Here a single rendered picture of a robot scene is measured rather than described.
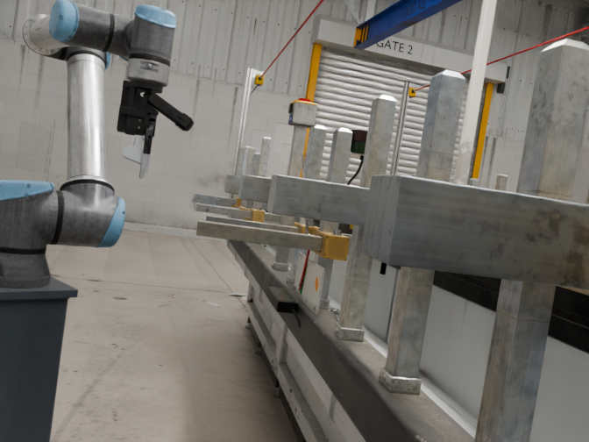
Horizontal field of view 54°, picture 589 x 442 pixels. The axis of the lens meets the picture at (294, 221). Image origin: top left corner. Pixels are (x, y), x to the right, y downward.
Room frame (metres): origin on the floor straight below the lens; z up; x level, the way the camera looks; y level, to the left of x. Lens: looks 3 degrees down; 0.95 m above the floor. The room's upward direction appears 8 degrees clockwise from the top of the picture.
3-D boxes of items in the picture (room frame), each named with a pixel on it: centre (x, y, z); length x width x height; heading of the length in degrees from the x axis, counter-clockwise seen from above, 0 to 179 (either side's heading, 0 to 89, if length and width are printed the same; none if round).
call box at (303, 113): (1.77, 0.02, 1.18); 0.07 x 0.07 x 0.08; 11
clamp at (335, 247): (1.25, -0.09, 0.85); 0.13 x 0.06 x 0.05; 11
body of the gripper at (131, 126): (1.30, 0.38, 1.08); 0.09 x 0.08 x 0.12; 106
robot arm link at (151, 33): (1.30, 0.38, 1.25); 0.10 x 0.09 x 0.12; 33
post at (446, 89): (0.78, -0.18, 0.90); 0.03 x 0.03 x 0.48; 11
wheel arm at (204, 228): (1.22, -0.02, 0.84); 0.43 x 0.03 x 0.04; 101
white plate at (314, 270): (1.30, -0.05, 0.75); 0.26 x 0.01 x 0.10; 11
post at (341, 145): (1.27, -0.08, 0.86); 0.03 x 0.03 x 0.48; 11
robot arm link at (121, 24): (1.39, 0.45, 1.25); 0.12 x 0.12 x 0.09; 33
